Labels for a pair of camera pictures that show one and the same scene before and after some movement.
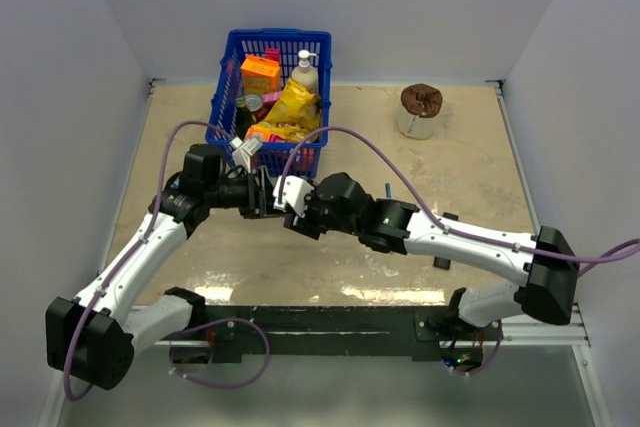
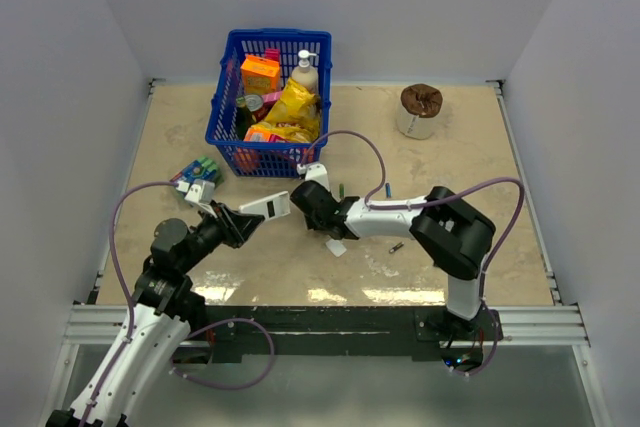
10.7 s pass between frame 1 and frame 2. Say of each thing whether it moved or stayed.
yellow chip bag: stayed
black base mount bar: stayed
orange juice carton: stayed
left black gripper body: moved
